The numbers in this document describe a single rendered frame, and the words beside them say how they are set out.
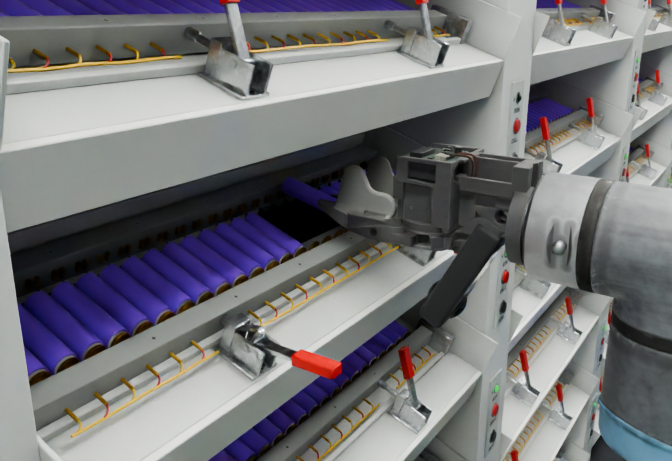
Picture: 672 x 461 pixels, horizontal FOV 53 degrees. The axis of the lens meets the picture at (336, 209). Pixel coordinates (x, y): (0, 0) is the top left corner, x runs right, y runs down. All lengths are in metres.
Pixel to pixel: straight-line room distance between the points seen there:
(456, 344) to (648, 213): 0.45
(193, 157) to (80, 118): 0.08
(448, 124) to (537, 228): 0.33
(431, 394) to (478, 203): 0.33
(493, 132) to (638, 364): 0.36
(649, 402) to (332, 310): 0.26
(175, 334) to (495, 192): 0.28
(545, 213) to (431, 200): 0.10
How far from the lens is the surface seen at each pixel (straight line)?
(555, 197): 0.55
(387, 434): 0.78
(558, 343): 1.45
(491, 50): 0.82
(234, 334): 0.50
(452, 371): 0.91
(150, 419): 0.46
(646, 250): 0.53
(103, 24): 0.44
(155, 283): 0.54
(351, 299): 0.61
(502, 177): 0.59
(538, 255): 0.55
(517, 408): 1.23
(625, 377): 0.58
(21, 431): 0.37
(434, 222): 0.59
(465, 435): 0.99
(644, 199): 0.54
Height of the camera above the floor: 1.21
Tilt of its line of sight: 17 degrees down
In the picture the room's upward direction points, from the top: straight up
